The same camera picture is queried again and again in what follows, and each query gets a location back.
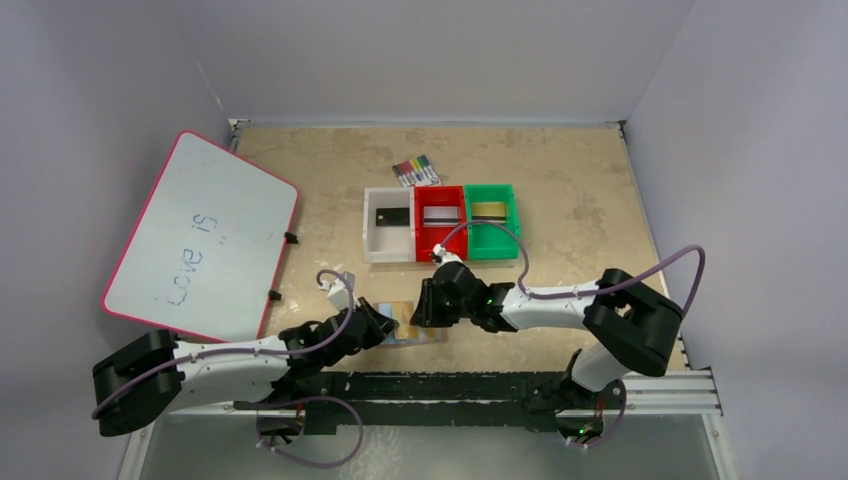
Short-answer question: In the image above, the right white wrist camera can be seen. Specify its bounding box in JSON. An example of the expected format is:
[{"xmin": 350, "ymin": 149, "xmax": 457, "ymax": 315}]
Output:
[{"xmin": 431, "ymin": 244, "xmax": 463, "ymax": 266}]

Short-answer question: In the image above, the pack of coloured markers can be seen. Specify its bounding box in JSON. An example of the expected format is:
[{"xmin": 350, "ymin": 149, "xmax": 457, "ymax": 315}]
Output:
[{"xmin": 391, "ymin": 155, "xmax": 442, "ymax": 187}]

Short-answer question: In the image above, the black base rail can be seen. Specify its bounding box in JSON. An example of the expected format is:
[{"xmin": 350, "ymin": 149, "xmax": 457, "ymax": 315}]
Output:
[{"xmin": 235, "ymin": 370, "xmax": 624, "ymax": 435}]

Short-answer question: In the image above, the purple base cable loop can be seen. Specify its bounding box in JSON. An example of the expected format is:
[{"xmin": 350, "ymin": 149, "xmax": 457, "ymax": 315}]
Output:
[{"xmin": 255, "ymin": 396, "xmax": 364, "ymax": 468}]

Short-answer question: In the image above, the pink leather card holder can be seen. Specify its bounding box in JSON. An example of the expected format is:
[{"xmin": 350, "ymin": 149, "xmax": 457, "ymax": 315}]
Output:
[{"xmin": 376, "ymin": 301, "xmax": 447, "ymax": 347}]

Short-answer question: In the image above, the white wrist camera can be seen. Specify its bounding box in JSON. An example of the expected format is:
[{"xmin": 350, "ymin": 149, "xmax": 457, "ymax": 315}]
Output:
[
  {"xmin": 317, "ymin": 271, "xmax": 359, "ymax": 311},
  {"xmin": 431, "ymin": 244, "xmax": 463, "ymax": 266}
]

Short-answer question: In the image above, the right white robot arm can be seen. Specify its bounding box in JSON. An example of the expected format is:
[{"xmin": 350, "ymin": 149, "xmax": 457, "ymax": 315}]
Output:
[{"xmin": 410, "ymin": 262, "xmax": 684, "ymax": 407}]

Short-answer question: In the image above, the silver credit card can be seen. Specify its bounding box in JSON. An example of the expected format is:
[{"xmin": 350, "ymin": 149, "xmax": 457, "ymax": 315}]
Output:
[{"xmin": 422, "ymin": 206, "xmax": 461, "ymax": 227}]

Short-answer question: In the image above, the green plastic bin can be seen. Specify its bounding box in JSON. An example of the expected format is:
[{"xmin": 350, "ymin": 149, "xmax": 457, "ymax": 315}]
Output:
[{"xmin": 464, "ymin": 184, "xmax": 521, "ymax": 260}]

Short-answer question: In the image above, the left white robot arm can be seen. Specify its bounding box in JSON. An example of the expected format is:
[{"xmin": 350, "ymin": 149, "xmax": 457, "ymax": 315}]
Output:
[{"xmin": 92, "ymin": 302, "xmax": 398, "ymax": 437}]

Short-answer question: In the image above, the black credit card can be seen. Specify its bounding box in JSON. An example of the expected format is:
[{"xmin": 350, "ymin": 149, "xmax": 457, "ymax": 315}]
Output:
[{"xmin": 375, "ymin": 207, "xmax": 411, "ymax": 227}]

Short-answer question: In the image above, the white plastic bin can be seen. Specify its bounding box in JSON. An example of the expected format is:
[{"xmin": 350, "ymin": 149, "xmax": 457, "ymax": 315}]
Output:
[{"xmin": 362, "ymin": 187, "xmax": 415, "ymax": 264}]

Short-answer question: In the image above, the orange credit card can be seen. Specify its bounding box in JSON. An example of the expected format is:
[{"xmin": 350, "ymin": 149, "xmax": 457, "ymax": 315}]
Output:
[
  {"xmin": 470, "ymin": 201, "xmax": 508, "ymax": 224},
  {"xmin": 379, "ymin": 301, "xmax": 433, "ymax": 344}
]

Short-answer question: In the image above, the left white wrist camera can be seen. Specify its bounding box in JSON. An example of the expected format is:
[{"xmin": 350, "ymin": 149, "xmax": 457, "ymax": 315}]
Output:
[{"xmin": 317, "ymin": 271, "xmax": 359, "ymax": 311}]

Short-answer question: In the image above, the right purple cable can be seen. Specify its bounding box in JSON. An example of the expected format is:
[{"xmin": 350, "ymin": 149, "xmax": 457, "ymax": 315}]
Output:
[{"xmin": 440, "ymin": 220, "xmax": 707, "ymax": 319}]

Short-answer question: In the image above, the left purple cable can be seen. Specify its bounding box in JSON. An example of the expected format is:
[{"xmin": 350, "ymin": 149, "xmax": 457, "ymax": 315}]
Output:
[{"xmin": 91, "ymin": 268, "xmax": 356, "ymax": 421}]

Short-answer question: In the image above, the red framed whiteboard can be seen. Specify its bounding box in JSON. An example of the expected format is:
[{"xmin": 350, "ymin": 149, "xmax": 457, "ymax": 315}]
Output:
[{"xmin": 101, "ymin": 131, "xmax": 299, "ymax": 342}]

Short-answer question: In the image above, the red plastic bin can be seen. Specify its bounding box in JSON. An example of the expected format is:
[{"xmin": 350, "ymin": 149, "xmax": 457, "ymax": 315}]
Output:
[{"xmin": 412, "ymin": 186, "xmax": 468, "ymax": 263}]

